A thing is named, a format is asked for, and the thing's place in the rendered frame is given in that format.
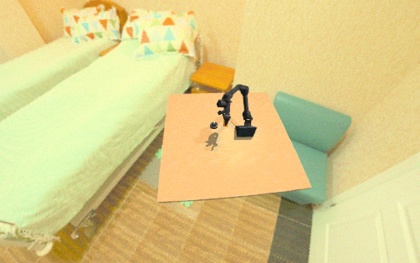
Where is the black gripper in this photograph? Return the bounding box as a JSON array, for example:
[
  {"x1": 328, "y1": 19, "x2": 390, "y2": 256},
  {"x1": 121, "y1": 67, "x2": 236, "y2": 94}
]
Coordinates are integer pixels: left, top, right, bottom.
[{"x1": 223, "y1": 107, "x2": 231, "y2": 126}]

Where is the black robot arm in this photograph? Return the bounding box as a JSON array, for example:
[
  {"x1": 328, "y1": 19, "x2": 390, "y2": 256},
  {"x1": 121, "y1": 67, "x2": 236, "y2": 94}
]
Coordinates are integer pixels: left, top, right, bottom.
[{"x1": 217, "y1": 84, "x2": 253, "y2": 126}]

